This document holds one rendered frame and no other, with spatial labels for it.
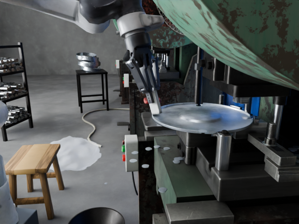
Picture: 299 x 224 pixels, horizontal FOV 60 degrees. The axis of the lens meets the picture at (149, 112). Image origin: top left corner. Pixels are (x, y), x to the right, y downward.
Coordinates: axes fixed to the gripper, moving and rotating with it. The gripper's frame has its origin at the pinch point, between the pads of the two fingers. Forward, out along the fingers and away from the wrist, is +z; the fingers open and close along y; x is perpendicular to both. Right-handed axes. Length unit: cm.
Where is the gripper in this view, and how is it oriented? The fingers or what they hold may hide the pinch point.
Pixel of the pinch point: (154, 102)
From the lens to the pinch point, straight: 77.4
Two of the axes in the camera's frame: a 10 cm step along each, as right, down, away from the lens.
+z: 2.6, 9.6, 0.9
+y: -6.0, 2.3, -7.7
